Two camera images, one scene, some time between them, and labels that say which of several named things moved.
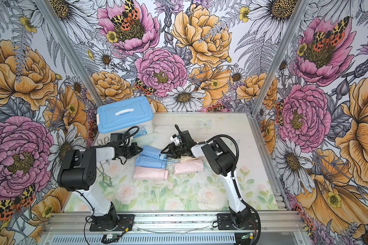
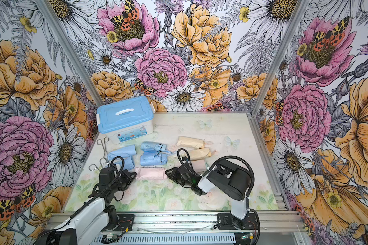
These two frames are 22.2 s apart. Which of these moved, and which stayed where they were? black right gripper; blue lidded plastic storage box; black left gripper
Moved: black right gripper; black left gripper
Stayed: blue lidded plastic storage box
